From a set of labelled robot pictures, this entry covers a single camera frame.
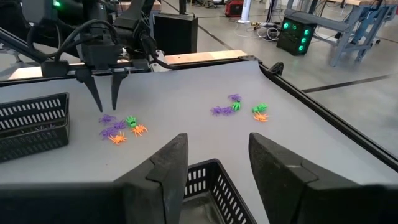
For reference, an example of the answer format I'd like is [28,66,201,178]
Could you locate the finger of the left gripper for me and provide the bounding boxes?
[75,68,104,113]
[110,70,129,111]

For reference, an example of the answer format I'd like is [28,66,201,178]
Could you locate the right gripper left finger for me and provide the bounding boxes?
[113,133,189,224]

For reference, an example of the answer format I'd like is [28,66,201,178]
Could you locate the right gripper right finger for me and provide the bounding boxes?
[248,132,358,224]

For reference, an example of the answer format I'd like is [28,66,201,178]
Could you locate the orange plastic spider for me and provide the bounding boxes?
[253,112,270,123]
[130,124,149,138]
[108,131,128,146]

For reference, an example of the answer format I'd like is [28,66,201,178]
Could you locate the black slotted plastic basket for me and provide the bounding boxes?
[180,158,258,224]
[0,91,71,163]

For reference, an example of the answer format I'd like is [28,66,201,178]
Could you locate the grey table mat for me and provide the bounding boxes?
[0,60,398,224]

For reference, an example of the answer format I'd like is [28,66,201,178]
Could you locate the black box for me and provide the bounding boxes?
[153,12,199,56]

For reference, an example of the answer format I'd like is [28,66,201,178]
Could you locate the black clamp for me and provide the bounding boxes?
[269,61,285,76]

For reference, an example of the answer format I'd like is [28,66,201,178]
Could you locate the red equipment case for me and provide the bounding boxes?
[224,0,246,18]

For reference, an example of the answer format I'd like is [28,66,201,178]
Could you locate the black computer tower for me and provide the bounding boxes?
[275,17,318,57]

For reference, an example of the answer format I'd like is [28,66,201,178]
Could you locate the white tower fan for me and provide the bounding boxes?
[236,0,253,24]

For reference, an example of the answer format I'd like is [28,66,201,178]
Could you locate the grey metal workbench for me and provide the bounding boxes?
[283,0,398,68]

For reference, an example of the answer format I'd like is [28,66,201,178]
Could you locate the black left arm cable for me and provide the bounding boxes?
[26,18,121,63]

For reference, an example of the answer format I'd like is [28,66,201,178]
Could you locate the tangled white cables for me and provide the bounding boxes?
[248,21,282,42]

